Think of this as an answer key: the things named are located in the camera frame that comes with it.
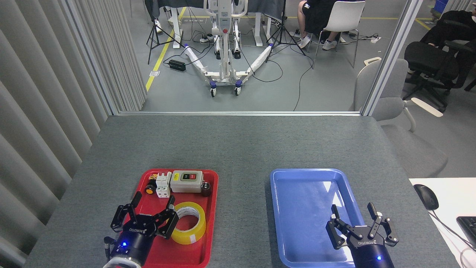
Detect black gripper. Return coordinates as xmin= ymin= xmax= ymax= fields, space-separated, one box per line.
xmin=326 ymin=202 xmax=399 ymax=268
xmin=110 ymin=191 xmax=179 ymax=262

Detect yellow tape roll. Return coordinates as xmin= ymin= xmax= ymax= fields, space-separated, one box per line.
xmin=171 ymin=202 xmax=207 ymax=245

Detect white terminal block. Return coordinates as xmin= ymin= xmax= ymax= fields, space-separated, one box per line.
xmin=155 ymin=172 xmax=172 ymax=198

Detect red plastic tray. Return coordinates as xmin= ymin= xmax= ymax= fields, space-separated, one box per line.
xmin=123 ymin=169 xmax=219 ymax=268

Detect blue plastic tray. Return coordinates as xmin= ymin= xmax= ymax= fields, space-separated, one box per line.
xmin=270 ymin=168 xmax=376 ymax=268

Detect black computer mouse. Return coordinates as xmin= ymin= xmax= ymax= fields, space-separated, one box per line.
xmin=414 ymin=184 xmax=439 ymax=211

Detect white desk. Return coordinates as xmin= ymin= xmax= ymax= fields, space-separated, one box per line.
xmin=409 ymin=178 xmax=476 ymax=268

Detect black keyboard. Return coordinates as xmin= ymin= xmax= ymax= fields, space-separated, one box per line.
xmin=456 ymin=216 xmax=476 ymax=248

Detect grey office chair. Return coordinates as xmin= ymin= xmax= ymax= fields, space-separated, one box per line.
xmin=349 ymin=57 xmax=448 ymax=178

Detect black office chair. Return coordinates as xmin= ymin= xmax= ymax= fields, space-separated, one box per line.
xmin=403 ymin=39 xmax=476 ymax=112

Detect white stand on wheels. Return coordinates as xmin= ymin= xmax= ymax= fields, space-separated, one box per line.
xmin=184 ymin=0 xmax=274 ymax=98

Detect black tripod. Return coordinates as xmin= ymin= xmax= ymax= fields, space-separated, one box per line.
xmin=266 ymin=0 xmax=307 ymax=63
xmin=146 ymin=0 xmax=185 ymax=65

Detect white chair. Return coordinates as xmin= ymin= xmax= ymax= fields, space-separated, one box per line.
xmin=312 ymin=1 xmax=366 ymax=69

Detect person on white chair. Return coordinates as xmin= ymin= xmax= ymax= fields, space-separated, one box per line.
xmin=297 ymin=0 xmax=350 ymax=51

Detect person on black chair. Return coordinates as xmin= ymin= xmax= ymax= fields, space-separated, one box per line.
xmin=420 ymin=10 xmax=476 ymax=47

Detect grey push button switch box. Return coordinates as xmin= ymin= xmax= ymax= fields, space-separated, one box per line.
xmin=170 ymin=170 xmax=205 ymax=193

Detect black mouse cable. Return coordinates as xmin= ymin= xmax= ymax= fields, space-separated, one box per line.
xmin=431 ymin=209 xmax=476 ymax=253

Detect silver frame rail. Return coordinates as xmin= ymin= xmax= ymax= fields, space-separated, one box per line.
xmin=118 ymin=111 xmax=363 ymax=117

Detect black floor cable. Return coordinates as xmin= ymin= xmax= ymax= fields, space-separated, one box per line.
xmin=293 ymin=56 xmax=315 ymax=111

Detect silver frame post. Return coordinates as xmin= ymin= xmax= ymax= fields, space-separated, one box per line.
xmin=61 ymin=0 xmax=121 ymax=116
xmin=361 ymin=0 xmax=424 ymax=117

